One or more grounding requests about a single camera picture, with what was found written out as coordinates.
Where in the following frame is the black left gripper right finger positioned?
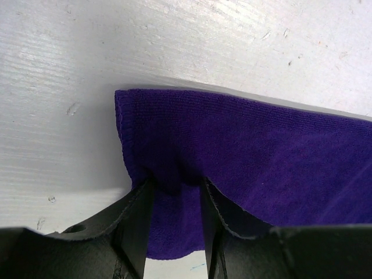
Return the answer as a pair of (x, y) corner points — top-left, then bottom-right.
(200, 179), (371, 278)

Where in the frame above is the purple towel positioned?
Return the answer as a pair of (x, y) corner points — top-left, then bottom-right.
(115, 89), (371, 260)

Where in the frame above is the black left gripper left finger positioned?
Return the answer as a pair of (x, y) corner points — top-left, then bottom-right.
(1, 178), (155, 278)

